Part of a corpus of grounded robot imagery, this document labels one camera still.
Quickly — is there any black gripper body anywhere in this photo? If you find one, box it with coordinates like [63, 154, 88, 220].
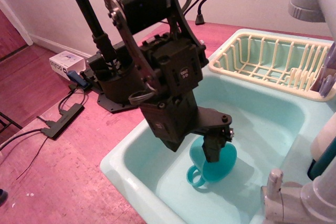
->
[140, 91, 233, 143]

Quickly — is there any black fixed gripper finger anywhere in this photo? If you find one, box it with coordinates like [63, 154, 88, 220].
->
[160, 136, 185, 152]

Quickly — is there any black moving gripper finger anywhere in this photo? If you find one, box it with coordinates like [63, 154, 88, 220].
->
[202, 127, 234, 163]

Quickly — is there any teal plastic cup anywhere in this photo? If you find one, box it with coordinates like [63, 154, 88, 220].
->
[186, 136, 237, 187]

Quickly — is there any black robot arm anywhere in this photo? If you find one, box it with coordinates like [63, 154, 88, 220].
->
[76, 0, 233, 163]

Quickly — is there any light teal toy sink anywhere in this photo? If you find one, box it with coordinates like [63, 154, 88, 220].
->
[100, 68, 335, 223]

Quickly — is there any black power plug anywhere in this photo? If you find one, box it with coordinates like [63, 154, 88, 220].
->
[195, 0, 205, 25]

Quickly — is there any cream dish drying rack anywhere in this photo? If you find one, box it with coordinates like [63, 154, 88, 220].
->
[209, 29, 335, 102]

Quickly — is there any black usb hub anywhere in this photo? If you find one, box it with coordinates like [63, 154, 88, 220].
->
[37, 103, 85, 140]

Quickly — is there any white cardboard box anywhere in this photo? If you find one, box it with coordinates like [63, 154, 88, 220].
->
[49, 51, 86, 80]

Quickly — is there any purple utensil in rack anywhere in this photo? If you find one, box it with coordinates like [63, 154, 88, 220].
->
[319, 43, 335, 98]

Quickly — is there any grey toy faucet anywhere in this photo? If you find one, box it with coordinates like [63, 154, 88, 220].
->
[261, 0, 335, 223]

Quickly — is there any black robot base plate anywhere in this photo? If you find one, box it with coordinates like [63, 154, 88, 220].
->
[80, 41, 144, 113]

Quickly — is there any blue clamp handle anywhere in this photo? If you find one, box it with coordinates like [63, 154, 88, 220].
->
[67, 70, 89, 89]

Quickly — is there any grey cable on floor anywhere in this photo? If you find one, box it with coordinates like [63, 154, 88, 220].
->
[0, 128, 45, 151]

